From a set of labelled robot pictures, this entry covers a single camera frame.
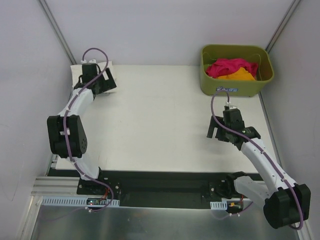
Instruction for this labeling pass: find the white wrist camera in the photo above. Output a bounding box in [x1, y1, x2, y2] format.
[224, 101, 238, 111]
[80, 59, 97, 65]

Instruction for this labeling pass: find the orange t shirt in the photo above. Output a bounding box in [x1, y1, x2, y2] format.
[217, 67, 256, 81]

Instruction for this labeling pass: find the right white cable duct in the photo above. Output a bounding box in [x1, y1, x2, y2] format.
[209, 200, 243, 211]

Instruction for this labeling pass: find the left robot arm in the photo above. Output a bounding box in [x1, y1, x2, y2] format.
[46, 63, 117, 195]

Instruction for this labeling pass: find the aluminium frame rail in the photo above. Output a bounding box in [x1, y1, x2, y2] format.
[31, 174, 83, 201]

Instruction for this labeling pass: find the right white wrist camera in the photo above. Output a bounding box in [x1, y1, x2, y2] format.
[224, 101, 238, 111]

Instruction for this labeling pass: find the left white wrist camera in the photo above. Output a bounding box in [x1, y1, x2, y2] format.
[80, 59, 97, 65]

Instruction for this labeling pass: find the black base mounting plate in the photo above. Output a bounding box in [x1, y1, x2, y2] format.
[76, 169, 261, 208]

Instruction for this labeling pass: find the magenta pink t shirt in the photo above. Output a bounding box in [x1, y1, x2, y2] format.
[205, 58, 259, 79]

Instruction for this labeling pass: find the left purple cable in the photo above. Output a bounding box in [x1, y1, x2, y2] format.
[62, 46, 116, 213]

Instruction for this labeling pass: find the olive green plastic bin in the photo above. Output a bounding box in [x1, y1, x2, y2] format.
[199, 44, 274, 97]

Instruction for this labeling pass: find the left white cable duct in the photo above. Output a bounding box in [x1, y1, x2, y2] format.
[42, 196, 120, 208]

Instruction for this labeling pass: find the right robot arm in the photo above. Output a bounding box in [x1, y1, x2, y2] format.
[207, 106, 311, 230]

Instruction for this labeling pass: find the white cable duct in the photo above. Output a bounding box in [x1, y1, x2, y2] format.
[209, 200, 243, 211]
[42, 196, 120, 208]

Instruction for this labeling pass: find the cream white t shirt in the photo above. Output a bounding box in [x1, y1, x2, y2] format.
[70, 61, 117, 92]

